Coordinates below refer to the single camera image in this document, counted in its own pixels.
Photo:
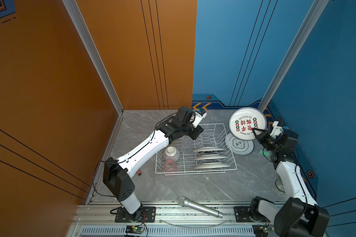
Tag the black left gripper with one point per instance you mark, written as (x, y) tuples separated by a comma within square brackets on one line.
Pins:
[(197, 131)]

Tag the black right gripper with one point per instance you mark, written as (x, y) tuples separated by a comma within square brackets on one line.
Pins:
[(263, 135)]

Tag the white plate green rim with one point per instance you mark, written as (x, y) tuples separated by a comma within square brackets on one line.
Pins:
[(238, 146)]

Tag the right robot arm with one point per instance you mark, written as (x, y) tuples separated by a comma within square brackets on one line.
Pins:
[(300, 216)]

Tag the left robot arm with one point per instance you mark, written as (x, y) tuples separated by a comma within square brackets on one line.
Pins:
[(118, 173)]

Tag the clear glass cup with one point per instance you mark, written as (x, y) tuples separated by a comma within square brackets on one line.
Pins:
[(186, 146)]

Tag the green plastic block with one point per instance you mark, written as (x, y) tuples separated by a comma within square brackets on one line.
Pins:
[(265, 153)]

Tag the striped ceramic bowl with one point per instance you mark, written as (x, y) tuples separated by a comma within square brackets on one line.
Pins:
[(171, 154)]

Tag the pink glass cup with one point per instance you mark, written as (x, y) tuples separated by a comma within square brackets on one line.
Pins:
[(170, 167)]

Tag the silver microphone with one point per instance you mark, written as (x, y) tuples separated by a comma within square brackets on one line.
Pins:
[(185, 202)]

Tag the right circuit board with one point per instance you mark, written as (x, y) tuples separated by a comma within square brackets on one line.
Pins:
[(262, 231)]

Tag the green circuit board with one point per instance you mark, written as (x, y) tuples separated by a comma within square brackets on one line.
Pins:
[(134, 231)]

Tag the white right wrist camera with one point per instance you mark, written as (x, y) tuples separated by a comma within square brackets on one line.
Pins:
[(277, 129)]

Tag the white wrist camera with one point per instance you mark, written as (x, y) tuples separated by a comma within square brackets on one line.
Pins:
[(199, 115), (277, 129)]

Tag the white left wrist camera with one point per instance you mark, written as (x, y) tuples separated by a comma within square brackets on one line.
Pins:
[(199, 115)]

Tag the white wire dish rack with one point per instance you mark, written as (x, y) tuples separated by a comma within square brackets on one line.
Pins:
[(207, 154)]

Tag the aluminium front rail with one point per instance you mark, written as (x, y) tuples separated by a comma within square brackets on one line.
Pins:
[(171, 220)]

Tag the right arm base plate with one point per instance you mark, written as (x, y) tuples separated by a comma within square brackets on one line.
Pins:
[(244, 215)]

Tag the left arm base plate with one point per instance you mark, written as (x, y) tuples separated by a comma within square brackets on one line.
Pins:
[(144, 214)]

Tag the aluminium corner post right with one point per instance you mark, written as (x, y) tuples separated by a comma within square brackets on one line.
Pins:
[(301, 36)]

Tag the aluminium corner post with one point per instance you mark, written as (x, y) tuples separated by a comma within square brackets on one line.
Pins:
[(301, 36), (84, 33)]

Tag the aluminium corner post left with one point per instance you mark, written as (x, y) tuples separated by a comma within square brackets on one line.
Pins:
[(84, 33)]

